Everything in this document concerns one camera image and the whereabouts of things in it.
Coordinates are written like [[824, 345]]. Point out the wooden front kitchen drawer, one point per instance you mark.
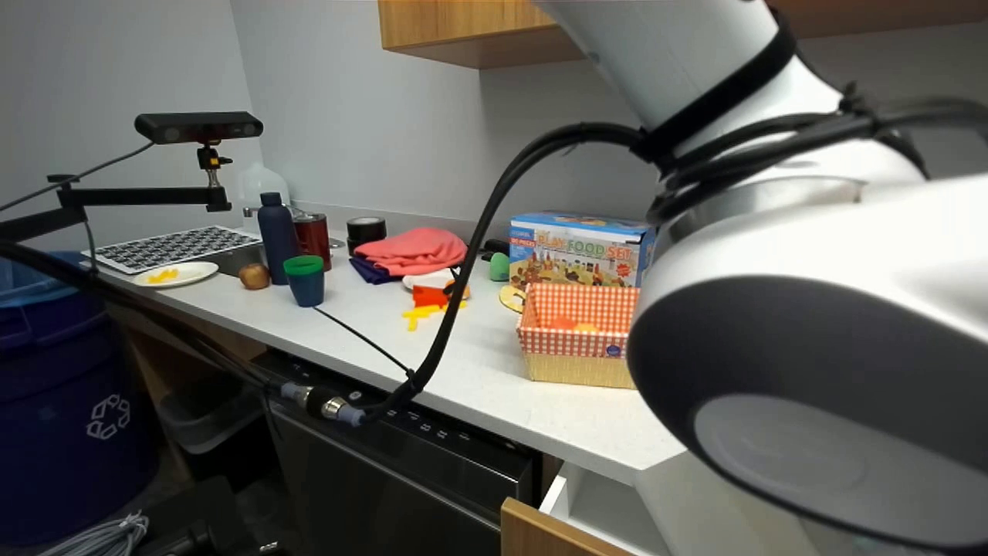
[[545, 535]]

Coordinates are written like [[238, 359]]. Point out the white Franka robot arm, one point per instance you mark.
[[824, 342]]

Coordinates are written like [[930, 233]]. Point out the green toy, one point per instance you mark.
[[499, 267]]

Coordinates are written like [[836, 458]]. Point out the red toy fries carton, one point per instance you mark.
[[426, 296]]

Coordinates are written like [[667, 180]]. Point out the orange black white toy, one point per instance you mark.
[[423, 278]]

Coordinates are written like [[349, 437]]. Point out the orange toy ball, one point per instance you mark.
[[561, 321]]

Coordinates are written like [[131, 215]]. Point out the yellow toy fry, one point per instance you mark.
[[422, 315]]

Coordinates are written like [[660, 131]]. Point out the blue toy food box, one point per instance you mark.
[[575, 250]]

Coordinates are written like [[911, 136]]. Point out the brown round toy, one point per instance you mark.
[[254, 275]]

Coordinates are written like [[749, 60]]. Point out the yellow toy food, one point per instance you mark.
[[161, 275]]

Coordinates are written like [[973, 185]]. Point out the black pouch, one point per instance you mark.
[[496, 247]]

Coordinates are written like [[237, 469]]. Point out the pink red cloth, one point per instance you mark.
[[412, 250]]

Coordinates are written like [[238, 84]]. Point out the dark blue cloth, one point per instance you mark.
[[368, 274]]

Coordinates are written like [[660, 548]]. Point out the black tape roll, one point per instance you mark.
[[365, 237]]

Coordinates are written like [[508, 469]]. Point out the red can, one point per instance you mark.
[[312, 240]]

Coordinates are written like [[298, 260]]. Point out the blue cup green lid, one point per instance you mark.
[[306, 285]]

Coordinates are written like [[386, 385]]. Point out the dark blue bottle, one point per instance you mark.
[[275, 237]]

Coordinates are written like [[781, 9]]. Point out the dark steel dishwasher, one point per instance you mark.
[[342, 495]]

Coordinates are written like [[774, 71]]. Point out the wooden base cabinet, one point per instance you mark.
[[187, 334]]

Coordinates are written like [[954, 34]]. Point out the dish drying rack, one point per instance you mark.
[[171, 247]]

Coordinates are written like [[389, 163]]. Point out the blue recycling bin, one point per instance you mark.
[[64, 442]]

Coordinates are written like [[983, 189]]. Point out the black stereo camera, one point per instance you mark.
[[197, 128]]

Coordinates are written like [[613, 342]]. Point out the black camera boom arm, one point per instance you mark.
[[134, 197]]

